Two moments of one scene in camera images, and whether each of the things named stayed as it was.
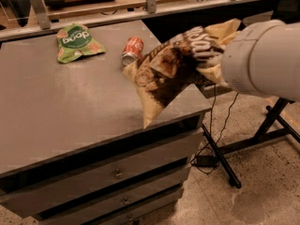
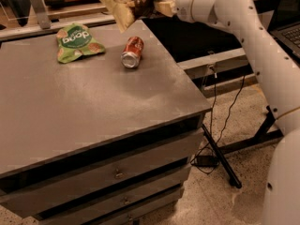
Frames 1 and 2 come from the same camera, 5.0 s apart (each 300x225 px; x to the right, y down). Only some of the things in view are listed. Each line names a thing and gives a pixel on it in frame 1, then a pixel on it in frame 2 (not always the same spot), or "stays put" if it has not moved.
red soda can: (132, 51) stays put
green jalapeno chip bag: (74, 40) stays put
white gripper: (240, 61) to (183, 3)
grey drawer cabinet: (74, 148) stays put
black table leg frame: (271, 126) stays put
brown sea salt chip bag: (163, 71) to (127, 3)
